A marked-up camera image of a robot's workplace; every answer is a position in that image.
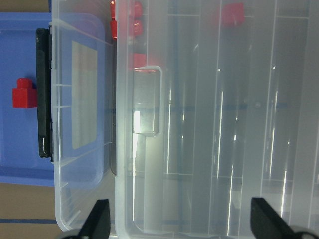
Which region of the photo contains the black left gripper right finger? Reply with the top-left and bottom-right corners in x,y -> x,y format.
250,197 -> 299,239

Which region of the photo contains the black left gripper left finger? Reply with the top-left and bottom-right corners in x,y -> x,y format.
77,199 -> 111,239

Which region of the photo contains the blue plastic tray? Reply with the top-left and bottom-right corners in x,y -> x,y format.
0,12 -> 105,190

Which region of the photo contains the clear plastic box lid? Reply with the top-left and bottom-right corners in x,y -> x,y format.
115,0 -> 319,239

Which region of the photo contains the black box latch handle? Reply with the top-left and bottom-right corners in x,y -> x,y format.
35,28 -> 54,162

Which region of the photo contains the clear plastic storage box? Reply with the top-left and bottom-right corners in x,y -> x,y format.
51,0 -> 116,231

